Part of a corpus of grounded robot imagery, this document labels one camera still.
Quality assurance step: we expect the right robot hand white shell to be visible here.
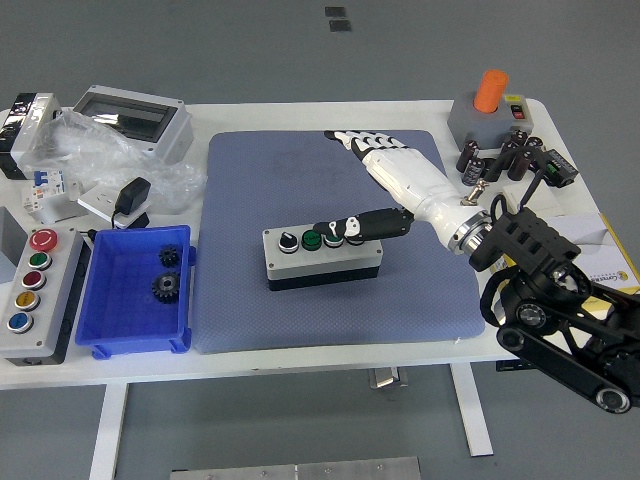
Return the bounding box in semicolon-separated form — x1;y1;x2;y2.
312;128;481;247

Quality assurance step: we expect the grey push-button control box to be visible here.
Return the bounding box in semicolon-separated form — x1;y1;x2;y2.
262;224;385;293

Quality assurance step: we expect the five-button grey control box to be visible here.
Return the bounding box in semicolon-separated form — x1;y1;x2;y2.
0;227;93;366

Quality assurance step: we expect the orange cylinder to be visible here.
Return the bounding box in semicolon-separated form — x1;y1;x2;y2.
473;69;510;114

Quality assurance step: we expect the blue-grey table mat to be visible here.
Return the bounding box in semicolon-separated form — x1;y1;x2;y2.
192;129;486;355

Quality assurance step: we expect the black module with green part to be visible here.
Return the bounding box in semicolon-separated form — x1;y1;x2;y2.
532;148;580;189

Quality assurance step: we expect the white book with yellow edge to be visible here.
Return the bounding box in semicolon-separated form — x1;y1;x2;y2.
502;212;640;314

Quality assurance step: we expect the black table control panel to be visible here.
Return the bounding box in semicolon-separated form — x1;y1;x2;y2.
495;358;539;372

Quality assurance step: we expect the white table leg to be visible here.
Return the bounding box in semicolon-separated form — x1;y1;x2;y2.
88;383;130;480
448;363;495;457

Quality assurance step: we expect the large black gear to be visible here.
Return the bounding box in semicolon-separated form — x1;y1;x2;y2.
151;270;182;305

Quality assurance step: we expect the black power adapter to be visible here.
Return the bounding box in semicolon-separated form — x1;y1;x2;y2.
110;176;153;230

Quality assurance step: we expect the clear plastic bag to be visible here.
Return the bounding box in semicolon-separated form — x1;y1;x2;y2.
30;109;209;211

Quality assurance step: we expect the grey metal plate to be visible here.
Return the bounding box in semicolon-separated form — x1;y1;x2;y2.
169;455;422;480

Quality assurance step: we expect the blue plastic bin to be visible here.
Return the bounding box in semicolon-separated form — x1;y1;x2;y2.
74;224;198;360

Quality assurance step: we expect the white blue circuit breaker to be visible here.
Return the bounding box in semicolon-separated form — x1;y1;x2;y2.
20;168;69;214

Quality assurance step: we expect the silver and black box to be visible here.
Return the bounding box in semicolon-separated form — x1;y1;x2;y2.
0;92;64;180

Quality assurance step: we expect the grey base box with switch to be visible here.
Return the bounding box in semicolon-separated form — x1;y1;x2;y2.
446;92;535;150

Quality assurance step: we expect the metal bracket under table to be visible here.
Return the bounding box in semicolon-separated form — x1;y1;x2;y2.
368;368;409;389

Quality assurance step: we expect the grey enclosure with clear window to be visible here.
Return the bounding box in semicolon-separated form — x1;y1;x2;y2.
72;84;194;166

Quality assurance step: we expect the white wall socket plate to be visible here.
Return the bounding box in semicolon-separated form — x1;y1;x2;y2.
77;183;136;221

